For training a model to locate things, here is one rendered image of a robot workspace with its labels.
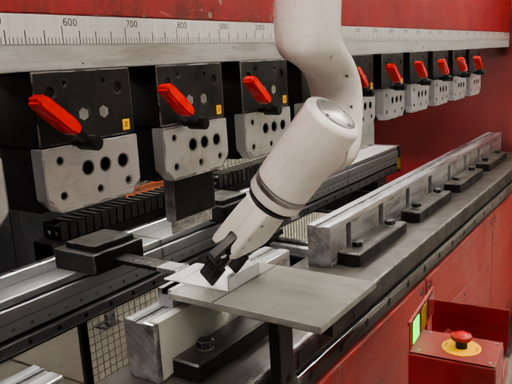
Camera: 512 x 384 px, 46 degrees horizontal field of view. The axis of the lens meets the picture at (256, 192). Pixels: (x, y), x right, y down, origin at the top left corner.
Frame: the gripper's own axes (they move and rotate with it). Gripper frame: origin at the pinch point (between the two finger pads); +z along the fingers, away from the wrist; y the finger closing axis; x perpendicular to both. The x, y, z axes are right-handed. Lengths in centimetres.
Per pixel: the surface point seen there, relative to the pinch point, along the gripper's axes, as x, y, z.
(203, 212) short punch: -9.5, -3.4, -1.7
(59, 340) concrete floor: -80, -103, 201
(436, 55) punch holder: -21, -113, -22
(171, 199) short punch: -11.9, 4.4, -4.8
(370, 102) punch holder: -15, -63, -14
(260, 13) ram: -27.2, -17.7, -28.7
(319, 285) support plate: 12.7, -4.4, -7.7
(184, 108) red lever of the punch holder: -15.3, 8.5, -20.6
